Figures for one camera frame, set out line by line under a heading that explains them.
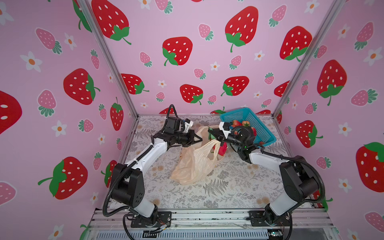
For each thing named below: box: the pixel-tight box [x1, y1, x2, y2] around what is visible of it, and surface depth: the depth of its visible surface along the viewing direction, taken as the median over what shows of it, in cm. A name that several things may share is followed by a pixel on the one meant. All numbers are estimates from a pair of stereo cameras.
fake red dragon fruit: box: [218, 142, 228, 156], surface depth 83 cm
